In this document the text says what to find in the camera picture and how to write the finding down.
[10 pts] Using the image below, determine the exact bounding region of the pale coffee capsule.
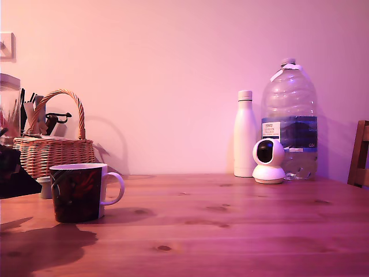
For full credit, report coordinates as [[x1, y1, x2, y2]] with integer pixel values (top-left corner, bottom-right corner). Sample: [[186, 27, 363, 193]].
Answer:
[[36, 176, 53, 200]]

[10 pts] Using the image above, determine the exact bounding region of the large clear plastic water bottle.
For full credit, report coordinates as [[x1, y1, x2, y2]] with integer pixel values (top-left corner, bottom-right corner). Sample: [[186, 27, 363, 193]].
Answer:
[[261, 57, 319, 182]]

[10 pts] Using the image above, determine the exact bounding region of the small white round camera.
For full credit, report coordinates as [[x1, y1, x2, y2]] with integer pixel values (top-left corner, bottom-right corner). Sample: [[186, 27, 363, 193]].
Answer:
[[252, 137, 287, 185]]

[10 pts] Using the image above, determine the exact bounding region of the white insulated bottle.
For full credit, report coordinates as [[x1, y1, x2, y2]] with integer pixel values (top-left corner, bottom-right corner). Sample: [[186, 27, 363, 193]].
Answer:
[[234, 89, 258, 178]]

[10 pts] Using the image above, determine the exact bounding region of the white wall plate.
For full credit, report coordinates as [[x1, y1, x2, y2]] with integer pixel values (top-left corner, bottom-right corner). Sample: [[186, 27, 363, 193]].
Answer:
[[0, 31, 17, 62]]

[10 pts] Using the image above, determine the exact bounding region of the grey flat packet in basket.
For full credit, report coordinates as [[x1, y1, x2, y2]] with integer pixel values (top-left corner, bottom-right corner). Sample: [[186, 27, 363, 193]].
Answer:
[[34, 95, 47, 134]]

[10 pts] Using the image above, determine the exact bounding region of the white card in basket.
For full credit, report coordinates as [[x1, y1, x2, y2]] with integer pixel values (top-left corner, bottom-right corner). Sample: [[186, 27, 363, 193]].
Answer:
[[23, 102, 37, 134]]

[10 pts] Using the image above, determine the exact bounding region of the clear glass jar with lid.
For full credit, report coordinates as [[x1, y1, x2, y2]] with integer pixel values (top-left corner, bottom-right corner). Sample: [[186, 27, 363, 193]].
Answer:
[[0, 73, 22, 146]]

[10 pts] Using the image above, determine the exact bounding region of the black handled tool in basket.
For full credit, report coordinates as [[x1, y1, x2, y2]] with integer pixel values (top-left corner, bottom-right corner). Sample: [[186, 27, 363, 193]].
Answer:
[[45, 112, 73, 136]]

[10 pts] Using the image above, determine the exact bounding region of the woven wicker basket with handle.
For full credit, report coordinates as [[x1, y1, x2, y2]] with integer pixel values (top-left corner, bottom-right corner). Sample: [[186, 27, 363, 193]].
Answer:
[[13, 88, 96, 180]]

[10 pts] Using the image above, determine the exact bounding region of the dark patterned mug white handle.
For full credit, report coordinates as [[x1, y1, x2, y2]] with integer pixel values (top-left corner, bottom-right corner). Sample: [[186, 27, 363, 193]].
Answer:
[[48, 163, 125, 224]]

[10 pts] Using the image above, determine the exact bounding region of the wooden chair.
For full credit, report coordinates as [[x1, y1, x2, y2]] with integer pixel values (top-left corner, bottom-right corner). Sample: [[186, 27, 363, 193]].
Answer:
[[347, 119, 369, 189]]

